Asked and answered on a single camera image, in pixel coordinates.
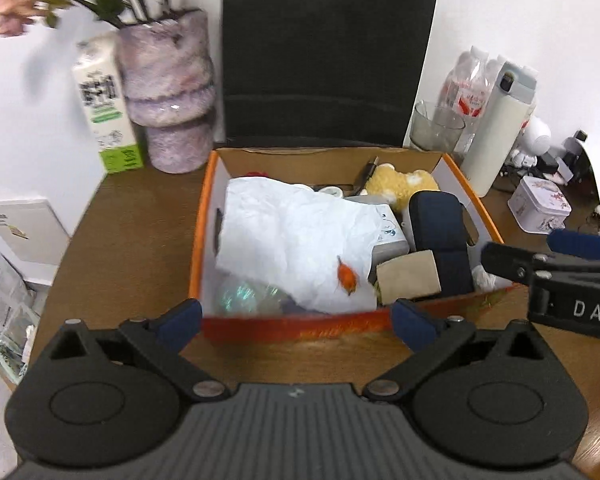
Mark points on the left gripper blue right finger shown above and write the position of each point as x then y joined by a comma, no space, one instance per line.
416,328

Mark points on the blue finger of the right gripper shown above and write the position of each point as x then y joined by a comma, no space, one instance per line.
573,243
514,264

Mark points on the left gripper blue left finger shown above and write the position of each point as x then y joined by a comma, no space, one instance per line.
179,326

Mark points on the iridescent plastic bag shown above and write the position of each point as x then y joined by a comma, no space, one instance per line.
237,296

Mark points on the orange candy wrapper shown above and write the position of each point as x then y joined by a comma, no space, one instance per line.
347,277

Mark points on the navy zipper pouch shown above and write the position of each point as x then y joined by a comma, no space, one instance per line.
433,220

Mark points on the white tissue paper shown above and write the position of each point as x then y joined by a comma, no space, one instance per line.
289,236

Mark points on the white yellow plush sheep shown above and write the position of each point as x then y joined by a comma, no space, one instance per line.
398,188

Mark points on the red rose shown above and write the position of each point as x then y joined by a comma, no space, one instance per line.
255,174

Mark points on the white tin box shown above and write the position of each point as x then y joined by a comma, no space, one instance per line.
538,206

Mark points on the white round speaker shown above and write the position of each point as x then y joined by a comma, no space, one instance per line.
532,142

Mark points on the red cardboard box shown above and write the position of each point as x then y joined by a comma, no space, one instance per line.
313,167

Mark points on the clear glass cup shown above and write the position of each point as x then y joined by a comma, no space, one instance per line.
435,128

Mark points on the white thermos bottle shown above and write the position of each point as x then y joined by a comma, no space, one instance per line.
510,100

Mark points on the white book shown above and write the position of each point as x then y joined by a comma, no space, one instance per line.
32,231

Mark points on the left water bottle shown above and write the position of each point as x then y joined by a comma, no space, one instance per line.
466,90

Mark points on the purple ceramic vase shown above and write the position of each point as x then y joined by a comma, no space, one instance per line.
168,83

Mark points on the milk carton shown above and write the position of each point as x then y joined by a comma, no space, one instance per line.
99,84

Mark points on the black paper bag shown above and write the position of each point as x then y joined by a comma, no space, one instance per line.
322,72

